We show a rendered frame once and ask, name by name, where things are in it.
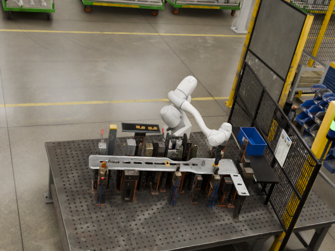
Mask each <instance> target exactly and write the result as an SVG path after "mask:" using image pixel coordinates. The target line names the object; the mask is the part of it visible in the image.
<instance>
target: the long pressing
mask: <svg viewBox="0 0 335 251"><path fill-rule="evenodd" d="M109 159H110V160H111V161H118V162H119V163H111V162H108V163H106V166H108V169H110V170H124V169H138V170H144V171H174V170H175V167H176V165H170V167H167V166H166V165H158V164H155V163H165V161H169V163H179V164H180V171H181V172H192V173H196V174H213V171H214V169H215V167H216V166H212V165H211V164H212V163H214V162H215V158H192V159H190V160H189V161H173V160H171V159H169V158H166V157H142V156H114V155H90V156H89V168H91V169H99V166H102V163H100V161H108V160H109ZM202 161H205V165H204V166H202V165H201V164H202ZM123 162H130V164H127V163H123ZM134 162H141V163H142V164H134ZM145 162H152V163H153V164H145ZM183 164H189V165H183ZM192 164H197V165H198V166H193V165H192ZM219 164H220V166H219V171H218V174H219V175H230V174H238V173H239V172H238V170H237V168H236V166H235V163H234V161H233V160H231V159H221V160H220V161H219Z"/></svg>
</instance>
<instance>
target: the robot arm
mask: <svg viewBox="0 0 335 251"><path fill-rule="evenodd" d="M196 85H197V80H196V79H195V78H194V77H193V76H188V77H186V78H184V79H183V80H182V82H181V83H180V84H179V85H178V87H177V88H176V90H175V91H170V92H169V93H168V95H167V98H168V99H169V101H170V102H171V105H170V106H165V107H163V108H162V109H161V111H160V115H161V118H162V120H163V121H164V122H165V124H166V125H167V126H168V128H167V129H166V131H170V130H171V134H174V133H175V132H177V131H178V130H180V129H181V128H183V127H185V124H184V121H183V117H182V116H180V115H181V114H182V113H183V112H184V111H186V112H188V113H190V114H192V115H193V116H194V118H195V120H196V122H197V124H198V126H199V127H200V129H201V131H202V132H203V133H204V134H205V135H206V136H207V139H208V143H209V145H211V146H217V150H216V159H215V162H214V163H215V165H218V164H219V161H220V160H221V158H222V155H223V153H222V152H223V149H225V146H226V145H227V142H228V139H229V138H230V135H231V131H232V125H231V124H229V123H223V124H222V126H221V127H220V129H219V130H214V129H213V130H210V129H208V128H207V127H206V126H205V124H204V121H203V119H202V117H201V115H200V113H199V112H198V111H197V110H196V109H195V108H194V107H193V106H192V105H191V104H190V102H191V96H190V94H191V93H192V92H193V91H194V89H195V88H196Z"/></svg>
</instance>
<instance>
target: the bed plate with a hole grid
mask: <svg viewBox="0 0 335 251"><path fill-rule="evenodd" d="M127 139H134V136H125V137H117V138H116V140H115V146H114V154H113V155H114V156H125V154H126V151H125V149H126V143H127ZM189 139H191V142H192V145H198V152H197V156H196V158H207V155H208V151H209V149H212V146H211V145H209V143H208V139H207V136H206V135H205V134H204V133H203V132H202V131H200V132H190V135H189ZM101 140H102V139H101V138H98V139H81V140H66V141H52V142H45V148H46V152H47V156H48V161H49V165H50V169H51V174H52V178H53V182H54V187H55V191H56V195H57V200H58V204H59V208H60V213H61V217H62V221H63V225H64V229H65V234H66V238H67V242H68V247H69V251H185V250H191V249H196V248H202V247H208V246H213V245H219V244H224V243H230V242H235V241H241V240H246V239H252V238H257V237H263V236H269V235H274V234H280V233H283V231H284V230H283V228H282V226H281V224H280V222H279V220H278V218H277V216H276V214H275V212H274V210H273V208H272V206H271V204H270V202H268V206H269V207H265V206H264V204H263V202H264V201H265V199H266V195H258V194H257V192H256V190H255V188H262V186H261V184H260V183H257V184H253V182H252V180H251V182H250V185H249V188H248V193H249V195H246V199H245V201H244V203H243V205H242V208H241V211H240V214H239V217H238V218H239V220H240V222H233V220H232V218H231V215H230V214H231V213H233V212H234V209H235V206H236V204H237V202H236V200H235V198H234V201H233V206H234V208H228V207H227V205H226V207H219V205H218V203H217V202H216V200H217V199H218V195H219V192H220V191H221V190H220V187H219V186H218V189H217V190H216V191H215V195H214V198H215V199H214V203H213V207H212V208H205V206H206V204H205V202H204V200H205V198H206V195H207V192H208V190H207V191H206V194H202V193H201V191H199V192H198V196H197V204H198V205H196V204H192V203H191V202H190V201H189V198H191V195H192V193H193V189H194V183H195V180H196V176H197V174H195V178H194V181H193V185H192V190H188V187H187V185H188V182H189V179H188V180H187V181H186V185H185V189H184V193H179V191H177V197H176V203H177V205H176V206H172V205H169V203H168V202H167V199H166V198H167V197H168V195H169V182H170V179H166V184H165V190H166V192H160V188H159V186H158V193H159V194H158V195H152V192H151V187H150V182H152V178H153V177H152V176H151V175H149V176H148V181H147V182H145V184H146V189H147V193H135V197H137V204H118V203H117V196H121V194H115V186H114V182H115V181H116V177H117V170H111V174H110V182H109V184H110V191H109V192H106V201H105V205H106V206H95V204H96V200H95V199H96V194H92V181H93V176H94V169H91V168H89V156H90V155H97V152H98V143H99V142H101ZM124 143H125V146H124ZM239 153H240V149H239V147H238V145H237V143H236V141H235V139H234V137H233V135H232V133H231V135H230V138H229V139H228V142H227V145H226V149H225V152H224V155H223V159H231V160H233V161H234V163H235V165H236V163H237V159H238V156H239ZM222 176H223V175H219V177H220V182H221V179H222ZM253 178H254V177H253ZM253 178H252V179H253ZM220 182H219V185H220ZM330 224H335V212H334V211H332V209H331V208H330V207H329V206H328V205H327V204H326V202H325V201H324V200H323V199H322V198H321V197H320V196H319V195H318V194H317V193H316V191H315V190H314V189H313V188H312V189H311V191H310V193H309V195H308V198H307V200H306V202H305V204H304V207H303V209H302V211H301V213H300V216H299V218H298V220H297V222H296V225H295V227H294V229H293V231H296V230H302V229H307V228H313V227H318V226H324V225H330Z"/></svg>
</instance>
